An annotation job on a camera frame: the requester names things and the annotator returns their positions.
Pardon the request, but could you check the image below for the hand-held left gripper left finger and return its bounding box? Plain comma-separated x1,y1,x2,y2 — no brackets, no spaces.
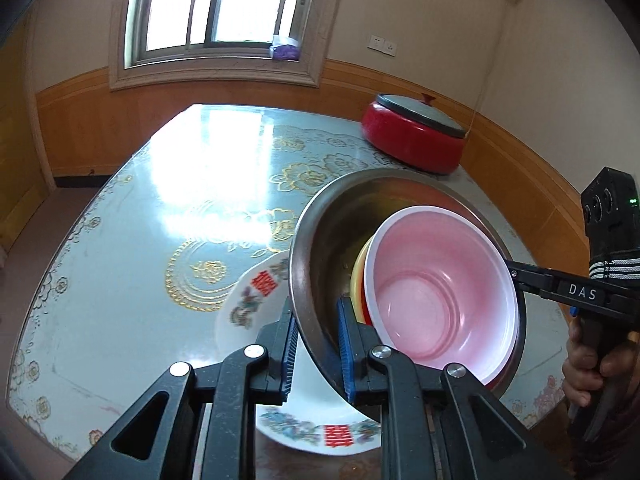
65,300,301,480

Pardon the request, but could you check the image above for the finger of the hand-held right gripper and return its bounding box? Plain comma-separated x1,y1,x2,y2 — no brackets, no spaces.
505,257,556,298

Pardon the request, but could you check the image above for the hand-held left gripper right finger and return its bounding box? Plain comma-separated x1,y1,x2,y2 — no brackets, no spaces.
336,296,556,480

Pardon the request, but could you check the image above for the white plate with red characters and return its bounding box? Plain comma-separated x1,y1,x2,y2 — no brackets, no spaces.
215,247,386,457

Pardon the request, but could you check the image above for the yellow plastic bowl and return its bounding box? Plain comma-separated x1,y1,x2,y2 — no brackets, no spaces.
350,235,382,326

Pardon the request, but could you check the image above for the red plastic bowl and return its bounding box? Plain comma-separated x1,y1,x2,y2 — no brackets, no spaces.
361,205,521,393

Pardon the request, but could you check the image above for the stainless steel bowl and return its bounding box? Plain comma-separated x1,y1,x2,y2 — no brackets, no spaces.
289,167,527,423

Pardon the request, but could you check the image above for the person's right forearm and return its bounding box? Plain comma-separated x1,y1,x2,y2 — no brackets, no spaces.
595,377,640,480

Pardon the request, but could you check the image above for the person's right hand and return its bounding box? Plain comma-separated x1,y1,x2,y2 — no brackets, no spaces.
561,317,640,408

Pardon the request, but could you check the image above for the red electric pot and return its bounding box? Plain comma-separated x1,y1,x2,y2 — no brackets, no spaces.
361,92,468,176

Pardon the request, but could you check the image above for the grey pot lid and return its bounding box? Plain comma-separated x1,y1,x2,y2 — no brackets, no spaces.
376,92,467,139

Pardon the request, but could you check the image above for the purple tissue box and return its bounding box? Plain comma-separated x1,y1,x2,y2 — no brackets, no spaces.
270,34,302,61

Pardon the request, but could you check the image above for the white power cable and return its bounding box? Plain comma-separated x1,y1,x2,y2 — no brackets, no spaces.
467,0,516,138

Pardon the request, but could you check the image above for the window with white frame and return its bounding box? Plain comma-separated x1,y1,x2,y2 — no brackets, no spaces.
109,0,346,92

